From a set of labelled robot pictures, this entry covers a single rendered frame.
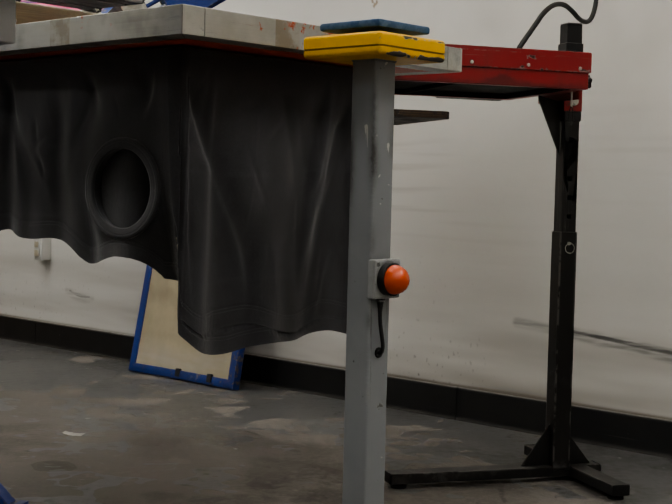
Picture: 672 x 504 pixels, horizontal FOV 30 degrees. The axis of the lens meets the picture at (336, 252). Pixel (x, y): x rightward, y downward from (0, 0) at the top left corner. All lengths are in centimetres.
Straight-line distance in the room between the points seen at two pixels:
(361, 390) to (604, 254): 233
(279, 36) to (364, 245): 33
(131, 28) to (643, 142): 235
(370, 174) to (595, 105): 236
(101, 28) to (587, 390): 251
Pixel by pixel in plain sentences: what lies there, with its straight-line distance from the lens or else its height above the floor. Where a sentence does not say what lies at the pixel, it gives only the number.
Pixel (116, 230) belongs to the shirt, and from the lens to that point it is 181.
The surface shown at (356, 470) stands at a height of 40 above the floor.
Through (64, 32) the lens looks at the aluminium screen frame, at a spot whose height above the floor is 97.
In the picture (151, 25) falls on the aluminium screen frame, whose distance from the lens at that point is 166.
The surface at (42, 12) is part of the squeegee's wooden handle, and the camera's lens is 221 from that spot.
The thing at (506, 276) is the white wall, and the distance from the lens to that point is 406.
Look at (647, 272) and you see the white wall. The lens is 380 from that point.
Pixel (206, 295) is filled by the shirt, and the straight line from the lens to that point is 178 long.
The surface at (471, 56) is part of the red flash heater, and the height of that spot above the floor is 108.
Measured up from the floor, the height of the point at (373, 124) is 84.
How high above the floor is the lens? 77
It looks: 3 degrees down
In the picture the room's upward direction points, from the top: 1 degrees clockwise
